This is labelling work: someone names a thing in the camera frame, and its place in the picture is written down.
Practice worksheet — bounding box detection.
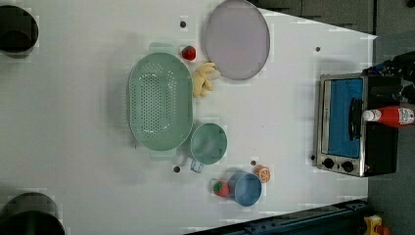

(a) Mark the red plush ketchup bottle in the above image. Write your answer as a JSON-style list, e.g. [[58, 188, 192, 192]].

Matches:
[[362, 106, 415, 127]]

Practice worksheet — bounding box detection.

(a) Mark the black robot base lower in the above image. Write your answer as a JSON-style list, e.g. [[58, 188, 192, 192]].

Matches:
[[0, 192, 66, 235]]

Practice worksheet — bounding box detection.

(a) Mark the black robot base upper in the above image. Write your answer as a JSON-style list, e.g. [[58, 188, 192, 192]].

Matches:
[[0, 5, 39, 54]]

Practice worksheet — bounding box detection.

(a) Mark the black silver toaster oven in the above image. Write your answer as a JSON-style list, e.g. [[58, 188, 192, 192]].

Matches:
[[313, 73, 400, 177]]

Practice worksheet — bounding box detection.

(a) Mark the green measuring cup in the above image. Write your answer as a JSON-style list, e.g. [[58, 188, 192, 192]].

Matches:
[[190, 123, 228, 173]]

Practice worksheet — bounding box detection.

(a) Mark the yellow plush banana bunch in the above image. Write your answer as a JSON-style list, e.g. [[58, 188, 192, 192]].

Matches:
[[193, 63, 221, 98]]

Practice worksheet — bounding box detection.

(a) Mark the green oval colander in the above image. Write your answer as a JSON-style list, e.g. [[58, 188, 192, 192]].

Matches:
[[127, 42, 193, 160]]

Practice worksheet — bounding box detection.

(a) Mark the red plush strawberry upper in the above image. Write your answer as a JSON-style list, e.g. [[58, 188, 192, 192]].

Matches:
[[181, 46, 197, 61]]

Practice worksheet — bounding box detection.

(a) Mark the red plush strawberry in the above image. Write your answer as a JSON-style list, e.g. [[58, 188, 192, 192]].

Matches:
[[181, 46, 197, 61], [212, 181, 230, 197]]

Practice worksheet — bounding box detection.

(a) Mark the red plush strawberry lower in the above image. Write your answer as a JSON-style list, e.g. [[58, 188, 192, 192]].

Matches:
[[212, 181, 230, 197]]

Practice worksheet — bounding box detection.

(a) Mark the orange plush slice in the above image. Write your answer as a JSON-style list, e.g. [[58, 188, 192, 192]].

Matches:
[[254, 164, 271, 183]]

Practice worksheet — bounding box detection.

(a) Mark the blue small cup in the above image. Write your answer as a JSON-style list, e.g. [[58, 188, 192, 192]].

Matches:
[[228, 171, 262, 207]]

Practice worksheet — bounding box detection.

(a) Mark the lavender round plate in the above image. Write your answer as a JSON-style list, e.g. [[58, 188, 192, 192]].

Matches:
[[205, 0, 270, 80]]

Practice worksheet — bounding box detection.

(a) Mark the yellow orange toy object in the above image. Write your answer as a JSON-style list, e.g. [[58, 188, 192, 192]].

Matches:
[[364, 215, 391, 235]]

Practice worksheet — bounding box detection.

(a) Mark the dark blue metal frame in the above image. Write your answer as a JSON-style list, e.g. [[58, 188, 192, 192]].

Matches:
[[186, 200, 373, 235]]

